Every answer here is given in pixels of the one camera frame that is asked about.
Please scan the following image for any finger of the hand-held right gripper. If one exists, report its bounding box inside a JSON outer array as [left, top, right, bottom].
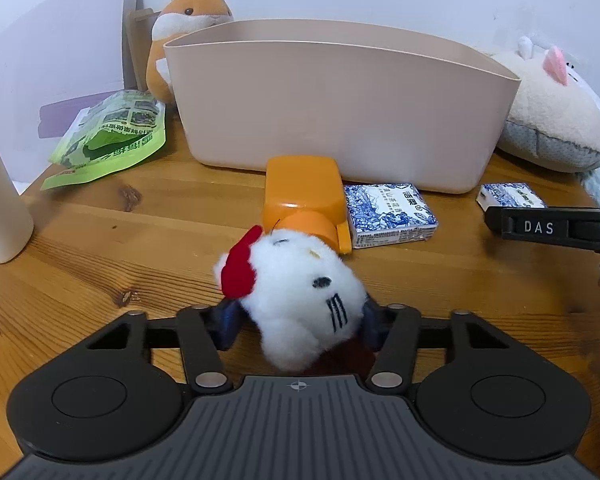
[[484, 206, 600, 252]]

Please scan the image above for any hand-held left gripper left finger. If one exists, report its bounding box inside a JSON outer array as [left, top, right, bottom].
[[87, 304, 242, 392]]

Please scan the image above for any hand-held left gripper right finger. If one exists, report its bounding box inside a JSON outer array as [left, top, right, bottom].
[[362, 297, 513, 391]]

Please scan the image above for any white cat plush red bow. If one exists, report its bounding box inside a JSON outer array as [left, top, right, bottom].
[[214, 225, 381, 377]]

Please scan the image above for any beige plastic container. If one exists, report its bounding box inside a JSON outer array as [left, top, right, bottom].
[[163, 19, 522, 196]]

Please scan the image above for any small blue white box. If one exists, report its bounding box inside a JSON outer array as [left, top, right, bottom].
[[476, 182, 547, 211], [344, 183, 439, 250]]

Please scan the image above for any cream plush slipper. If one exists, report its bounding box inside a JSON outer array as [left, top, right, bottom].
[[480, 34, 600, 175]]

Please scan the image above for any orange plastic bottle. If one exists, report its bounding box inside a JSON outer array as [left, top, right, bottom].
[[261, 156, 353, 255]]

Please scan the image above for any green snack packet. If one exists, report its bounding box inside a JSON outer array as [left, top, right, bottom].
[[40, 89, 167, 191]]

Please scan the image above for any cream thermos bottle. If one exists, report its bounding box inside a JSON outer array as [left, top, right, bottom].
[[0, 107, 35, 264]]

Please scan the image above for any cardboard box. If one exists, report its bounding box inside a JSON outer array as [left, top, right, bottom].
[[125, 7, 157, 93]]

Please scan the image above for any orange hamster plush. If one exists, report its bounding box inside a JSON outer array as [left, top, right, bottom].
[[145, 0, 234, 106]]

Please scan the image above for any pale purple board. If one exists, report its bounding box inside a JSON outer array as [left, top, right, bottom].
[[0, 0, 142, 188]]

